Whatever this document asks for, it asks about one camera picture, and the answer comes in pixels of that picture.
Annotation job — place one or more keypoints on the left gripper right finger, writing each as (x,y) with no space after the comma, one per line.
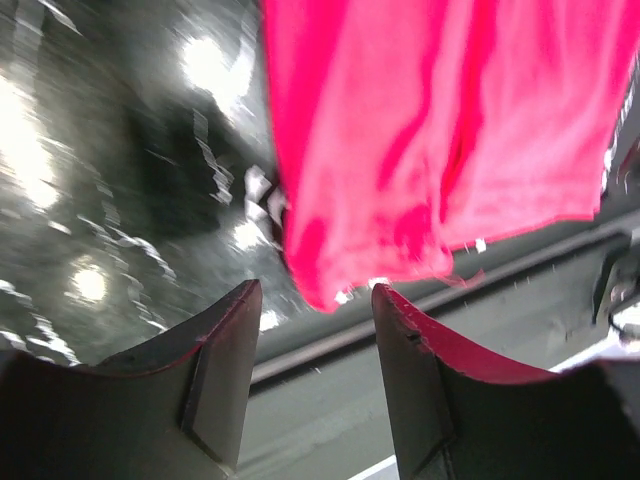
(458,410)

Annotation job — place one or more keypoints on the pink t shirt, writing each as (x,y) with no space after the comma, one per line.
(407,130)

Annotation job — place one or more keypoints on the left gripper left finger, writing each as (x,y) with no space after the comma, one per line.
(172,407)

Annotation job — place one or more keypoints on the black marbled table mat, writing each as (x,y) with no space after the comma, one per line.
(140,181)

